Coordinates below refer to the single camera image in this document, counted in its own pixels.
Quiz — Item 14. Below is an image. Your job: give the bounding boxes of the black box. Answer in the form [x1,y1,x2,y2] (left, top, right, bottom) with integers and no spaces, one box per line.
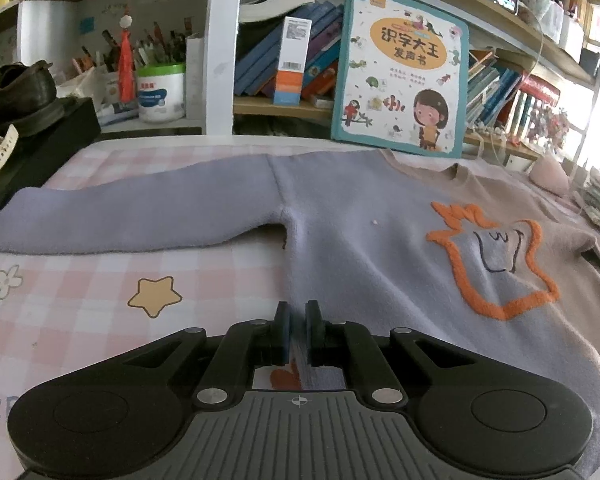
[0,97,102,231]

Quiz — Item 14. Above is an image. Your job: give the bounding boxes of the bunch of pens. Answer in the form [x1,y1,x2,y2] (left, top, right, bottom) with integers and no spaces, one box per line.
[72,20,188,73]

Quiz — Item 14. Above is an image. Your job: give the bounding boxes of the white can with green lid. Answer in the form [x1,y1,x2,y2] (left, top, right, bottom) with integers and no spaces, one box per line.
[136,62,187,123]

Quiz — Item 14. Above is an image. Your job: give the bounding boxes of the children's picture book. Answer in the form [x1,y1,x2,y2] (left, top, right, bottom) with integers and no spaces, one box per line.
[330,0,471,158]

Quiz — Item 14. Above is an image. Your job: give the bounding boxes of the white paper folder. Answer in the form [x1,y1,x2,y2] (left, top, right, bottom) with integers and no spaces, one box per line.
[186,32,208,128]

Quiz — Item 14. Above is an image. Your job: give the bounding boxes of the lavender sweater with orange outline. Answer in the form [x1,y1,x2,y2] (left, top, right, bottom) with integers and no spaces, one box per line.
[0,152,600,480]

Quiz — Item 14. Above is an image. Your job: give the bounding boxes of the pink checkered bed sheet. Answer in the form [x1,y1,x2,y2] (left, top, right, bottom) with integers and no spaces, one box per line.
[0,135,596,480]

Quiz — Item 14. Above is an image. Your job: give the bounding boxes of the red tassel ornament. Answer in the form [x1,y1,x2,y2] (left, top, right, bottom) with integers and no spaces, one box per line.
[117,15,136,103]

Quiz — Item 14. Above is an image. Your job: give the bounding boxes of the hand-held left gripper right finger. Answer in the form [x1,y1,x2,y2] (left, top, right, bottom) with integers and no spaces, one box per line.
[306,301,481,408]

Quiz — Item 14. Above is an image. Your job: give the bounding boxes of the row of blue books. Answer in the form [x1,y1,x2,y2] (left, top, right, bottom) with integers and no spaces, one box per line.
[235,2,343,101]

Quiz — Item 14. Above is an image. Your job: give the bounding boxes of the black leather shoe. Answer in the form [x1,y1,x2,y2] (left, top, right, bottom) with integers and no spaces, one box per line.
[0,60,66,138]

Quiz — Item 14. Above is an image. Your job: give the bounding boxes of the row of colourful books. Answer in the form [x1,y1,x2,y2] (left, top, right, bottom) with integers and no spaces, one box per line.
[462,50,561,143]

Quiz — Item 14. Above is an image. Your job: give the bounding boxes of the thick grey book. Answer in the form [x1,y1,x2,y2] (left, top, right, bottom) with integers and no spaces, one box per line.
[240,0,318,23]

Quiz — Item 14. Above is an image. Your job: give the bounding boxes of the white and orange carton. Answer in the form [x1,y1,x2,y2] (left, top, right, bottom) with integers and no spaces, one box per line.
[272,16,313,107]

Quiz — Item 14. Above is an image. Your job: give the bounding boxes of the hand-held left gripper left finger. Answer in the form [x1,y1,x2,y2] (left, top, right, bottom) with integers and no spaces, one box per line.
[115,301,292,408]

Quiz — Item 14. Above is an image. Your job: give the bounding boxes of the white bookshelf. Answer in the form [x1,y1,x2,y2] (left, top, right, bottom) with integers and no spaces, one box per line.
[0,0,600,161]

